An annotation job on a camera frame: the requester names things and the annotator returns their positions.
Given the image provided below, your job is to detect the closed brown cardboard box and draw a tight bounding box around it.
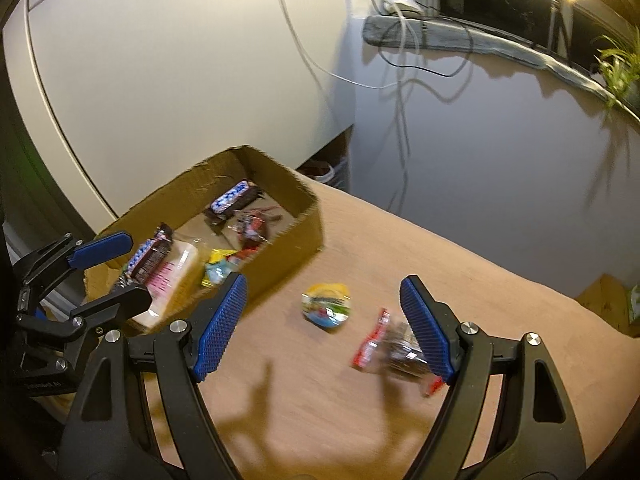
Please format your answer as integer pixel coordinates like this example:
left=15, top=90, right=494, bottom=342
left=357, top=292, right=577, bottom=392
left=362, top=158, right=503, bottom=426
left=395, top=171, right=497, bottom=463
left=575, top=274, right=640, bottom=336

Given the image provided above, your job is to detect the white cable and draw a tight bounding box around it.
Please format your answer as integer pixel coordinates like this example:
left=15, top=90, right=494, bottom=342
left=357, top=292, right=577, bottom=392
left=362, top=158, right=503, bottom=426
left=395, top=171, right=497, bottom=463
left=265, top=0, right=416, bottom=161

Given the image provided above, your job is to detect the clear red candy packet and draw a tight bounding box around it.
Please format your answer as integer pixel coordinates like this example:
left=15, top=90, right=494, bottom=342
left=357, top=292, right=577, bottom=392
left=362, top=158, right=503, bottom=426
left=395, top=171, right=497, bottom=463
left=227, top=207, right=283, bottom=256
left=350, top=308, right=446, bottom=398

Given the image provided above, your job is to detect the black tripod stand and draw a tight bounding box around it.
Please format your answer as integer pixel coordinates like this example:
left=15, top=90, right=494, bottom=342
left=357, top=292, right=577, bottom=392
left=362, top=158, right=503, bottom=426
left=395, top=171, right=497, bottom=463
left=547, top=0, right=573, bottom=58

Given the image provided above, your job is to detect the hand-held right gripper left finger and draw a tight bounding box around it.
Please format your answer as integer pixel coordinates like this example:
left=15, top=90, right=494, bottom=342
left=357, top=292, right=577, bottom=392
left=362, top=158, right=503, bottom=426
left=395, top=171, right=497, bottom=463
left=55, top=272, right=249, bottom=480

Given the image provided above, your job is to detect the blue white chocolate bar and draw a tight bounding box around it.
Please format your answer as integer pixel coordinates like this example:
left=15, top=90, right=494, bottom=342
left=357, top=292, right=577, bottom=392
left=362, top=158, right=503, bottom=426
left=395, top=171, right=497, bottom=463
left=204, top=180, right=263, bottom=226
left=111, top=225, right=176, bottom=291

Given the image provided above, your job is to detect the pink wafer packet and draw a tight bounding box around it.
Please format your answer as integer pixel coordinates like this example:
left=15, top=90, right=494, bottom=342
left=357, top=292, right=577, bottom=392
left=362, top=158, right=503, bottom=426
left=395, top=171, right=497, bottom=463
left=132, top=240, right=208, bottom=331

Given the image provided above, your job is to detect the small yellow snack packet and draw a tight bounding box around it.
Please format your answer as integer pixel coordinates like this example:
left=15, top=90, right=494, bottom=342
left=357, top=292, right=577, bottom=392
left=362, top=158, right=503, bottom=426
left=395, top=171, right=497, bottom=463
left=202, top=249, right=241, bottom=288

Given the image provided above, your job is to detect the green potted plant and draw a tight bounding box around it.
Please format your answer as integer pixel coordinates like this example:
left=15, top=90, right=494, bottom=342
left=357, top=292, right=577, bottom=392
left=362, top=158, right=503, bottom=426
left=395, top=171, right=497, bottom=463
left=592, top=35, right=640, bottom=111

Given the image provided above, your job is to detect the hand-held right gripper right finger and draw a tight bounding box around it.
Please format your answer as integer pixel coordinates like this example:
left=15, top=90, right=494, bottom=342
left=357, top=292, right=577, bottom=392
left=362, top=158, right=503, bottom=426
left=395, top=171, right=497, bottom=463
left=398, top=275, right=588, bottom=480

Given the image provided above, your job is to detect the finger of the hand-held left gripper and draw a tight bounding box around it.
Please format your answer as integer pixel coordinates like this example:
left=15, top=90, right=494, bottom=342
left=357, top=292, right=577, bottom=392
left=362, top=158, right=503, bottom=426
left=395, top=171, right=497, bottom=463
left=15, top=285, right=153, bottom=358
left=10, top=231, right=134, bottom=293

